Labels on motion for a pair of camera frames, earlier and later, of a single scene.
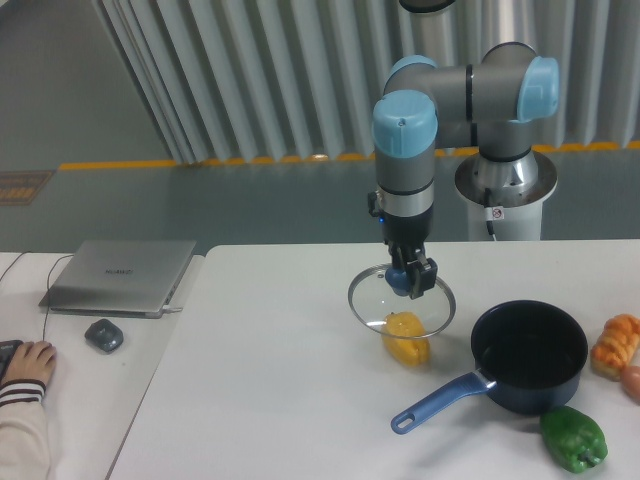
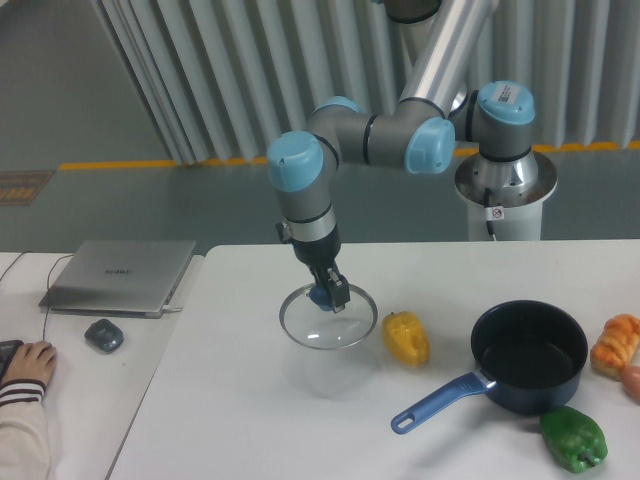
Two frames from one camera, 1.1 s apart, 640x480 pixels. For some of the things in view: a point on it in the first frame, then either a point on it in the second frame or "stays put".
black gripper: (409, 230) → (319, 253)
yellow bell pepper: (405, 338) stays put
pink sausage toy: (630, 377) stays put
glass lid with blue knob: (375, 308) → (308, 318)
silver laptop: (120, 278) stays put
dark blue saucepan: (530, 354) stays put
